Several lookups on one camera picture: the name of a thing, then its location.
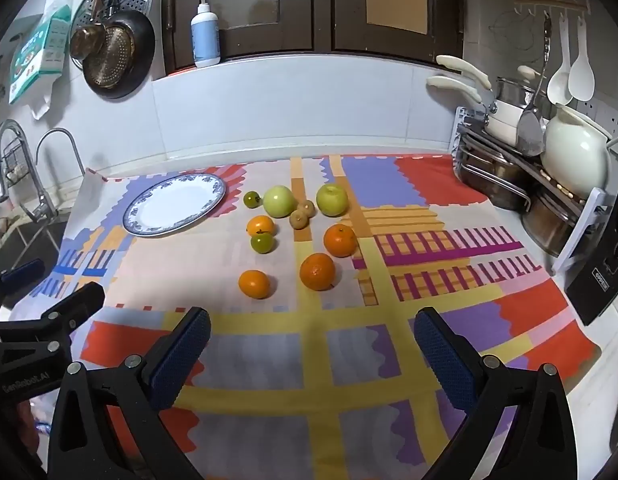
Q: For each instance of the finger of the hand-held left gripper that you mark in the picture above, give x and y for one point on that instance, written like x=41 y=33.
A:
x=81 y=300
x=24 y=271

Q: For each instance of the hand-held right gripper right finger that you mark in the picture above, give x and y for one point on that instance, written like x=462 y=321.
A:
x=444 y=357

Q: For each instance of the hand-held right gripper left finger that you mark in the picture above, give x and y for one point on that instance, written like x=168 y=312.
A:
x=181 y=357

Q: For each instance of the small orange tangerine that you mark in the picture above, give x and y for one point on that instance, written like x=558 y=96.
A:
x=260 y=225
x=255 y=284

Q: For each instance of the blue patterned white plate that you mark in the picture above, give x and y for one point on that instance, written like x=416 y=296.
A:
x=174 y=205

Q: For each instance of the small green tangerine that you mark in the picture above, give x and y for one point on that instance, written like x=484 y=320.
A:
x=262 y=243
x=252 y=199

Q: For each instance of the large orange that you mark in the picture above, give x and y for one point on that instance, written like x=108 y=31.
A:
x=317 y=271
x=340 y=240

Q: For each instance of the steel sink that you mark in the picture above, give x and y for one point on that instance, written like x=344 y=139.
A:
x=29 y=245

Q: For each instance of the steel spring faucet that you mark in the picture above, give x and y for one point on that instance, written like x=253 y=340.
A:
x=4 y=160

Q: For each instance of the steel gooseneck faucet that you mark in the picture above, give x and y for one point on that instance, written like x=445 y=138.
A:
x=59 y=132

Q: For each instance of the small brown fruit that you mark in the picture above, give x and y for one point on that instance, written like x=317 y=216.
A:
x=306 y=208
x=298 y=219

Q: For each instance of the black induction cooker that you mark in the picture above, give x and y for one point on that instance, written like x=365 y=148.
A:
x=601 y=265

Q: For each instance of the pale green apple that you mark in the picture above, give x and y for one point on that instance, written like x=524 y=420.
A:
x=279 y=201

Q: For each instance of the green white packet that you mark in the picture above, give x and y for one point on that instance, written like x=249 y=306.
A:
x=39 y=55

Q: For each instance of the golden strainer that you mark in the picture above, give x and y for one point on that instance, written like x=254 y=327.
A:
x=111 y=55

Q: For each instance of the white pot rack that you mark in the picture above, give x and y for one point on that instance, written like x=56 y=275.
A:
x=461 y=125

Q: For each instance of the copper ladle pot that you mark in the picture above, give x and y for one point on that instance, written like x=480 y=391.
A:
x=86 y=42

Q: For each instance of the steel spatula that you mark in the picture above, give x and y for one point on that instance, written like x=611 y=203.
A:
x=531 y=132

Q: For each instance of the white saucepan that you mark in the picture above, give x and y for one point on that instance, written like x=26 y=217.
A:
x=504 y=122

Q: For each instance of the white kettle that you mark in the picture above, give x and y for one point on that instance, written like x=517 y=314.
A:
x=574 y=152

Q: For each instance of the black frying pan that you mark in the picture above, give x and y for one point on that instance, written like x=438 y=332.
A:
x=145 y=40

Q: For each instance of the blue white pump bottle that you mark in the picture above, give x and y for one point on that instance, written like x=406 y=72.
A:
x=205 y=35

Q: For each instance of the white ladle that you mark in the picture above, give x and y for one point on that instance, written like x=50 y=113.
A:
x=560 y=87

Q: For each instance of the white rice paddle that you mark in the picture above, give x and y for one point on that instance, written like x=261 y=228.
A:
x=581 y=80

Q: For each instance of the dark wooden cabinet door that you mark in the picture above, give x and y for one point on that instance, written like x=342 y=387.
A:
x=249 y=25
x=349 y=10

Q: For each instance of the wall hook rail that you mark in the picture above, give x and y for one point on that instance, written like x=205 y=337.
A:
x=549 y=2

